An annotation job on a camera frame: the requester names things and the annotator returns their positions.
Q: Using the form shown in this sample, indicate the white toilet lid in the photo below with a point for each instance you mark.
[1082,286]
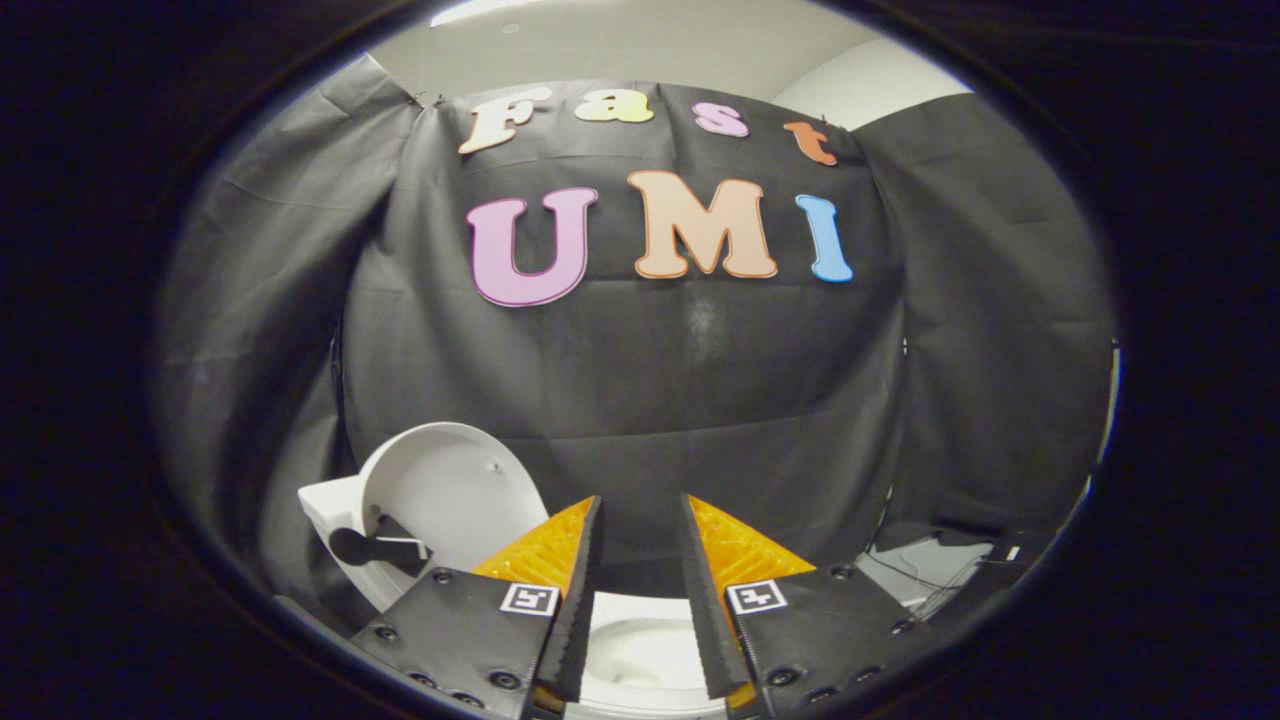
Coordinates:
[460,490]

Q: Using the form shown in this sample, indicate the black backdrop cloth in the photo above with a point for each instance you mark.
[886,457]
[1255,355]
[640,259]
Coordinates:
[660,380]

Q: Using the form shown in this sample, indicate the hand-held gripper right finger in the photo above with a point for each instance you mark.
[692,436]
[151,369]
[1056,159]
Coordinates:
[705,620]

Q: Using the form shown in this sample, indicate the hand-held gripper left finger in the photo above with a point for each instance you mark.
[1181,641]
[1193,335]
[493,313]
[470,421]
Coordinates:
[580,620]

